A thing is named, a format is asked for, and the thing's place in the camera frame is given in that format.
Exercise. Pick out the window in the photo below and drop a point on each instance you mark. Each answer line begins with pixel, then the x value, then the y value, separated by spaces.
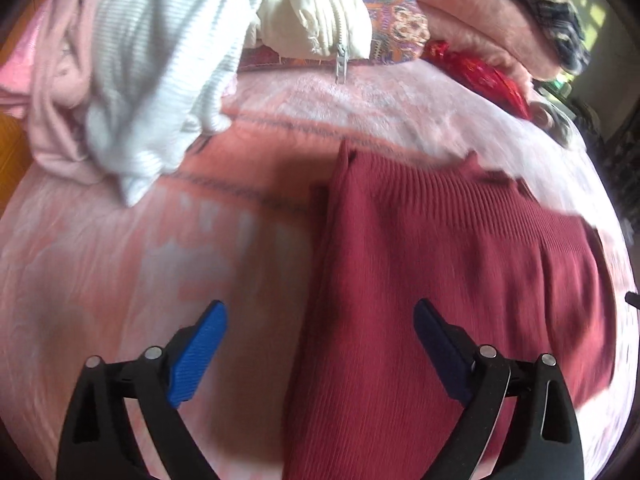
pixel 592 10

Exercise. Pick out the dark plaid cloth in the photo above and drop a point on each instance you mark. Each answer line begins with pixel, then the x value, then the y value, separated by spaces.
pixel 550 5

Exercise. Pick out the pale pink garment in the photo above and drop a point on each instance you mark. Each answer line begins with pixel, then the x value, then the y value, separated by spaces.
pixel 55 85

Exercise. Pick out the dark red knit sweater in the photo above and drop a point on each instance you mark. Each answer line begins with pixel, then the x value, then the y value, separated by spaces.
pixel 425 260

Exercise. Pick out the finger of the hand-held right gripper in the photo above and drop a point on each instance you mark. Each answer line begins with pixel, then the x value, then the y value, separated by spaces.
pixel 634 300

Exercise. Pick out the white ribbed garment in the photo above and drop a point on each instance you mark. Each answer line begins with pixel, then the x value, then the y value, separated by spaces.
pixel 155 70

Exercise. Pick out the folded pink fleece blanket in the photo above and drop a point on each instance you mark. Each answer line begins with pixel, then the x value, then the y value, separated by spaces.
pixel 475 15

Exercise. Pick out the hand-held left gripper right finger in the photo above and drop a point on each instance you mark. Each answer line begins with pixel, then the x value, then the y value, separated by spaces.
pixel 445 355

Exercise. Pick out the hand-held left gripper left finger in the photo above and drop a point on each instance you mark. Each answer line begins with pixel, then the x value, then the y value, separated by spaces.
pixel 197 355

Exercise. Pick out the red embroidered pouch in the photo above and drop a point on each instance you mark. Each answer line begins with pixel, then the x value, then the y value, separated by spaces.
pixel 480 72

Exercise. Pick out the paisley patterned pillow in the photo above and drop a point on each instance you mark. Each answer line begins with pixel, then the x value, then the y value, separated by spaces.
pixel 395 10

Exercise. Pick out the cream zip jacket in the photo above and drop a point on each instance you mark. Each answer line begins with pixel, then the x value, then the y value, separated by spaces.
pixel 320 15

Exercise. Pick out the pink printed bed blanket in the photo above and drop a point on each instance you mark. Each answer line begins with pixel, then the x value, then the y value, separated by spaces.
pixel 150 240

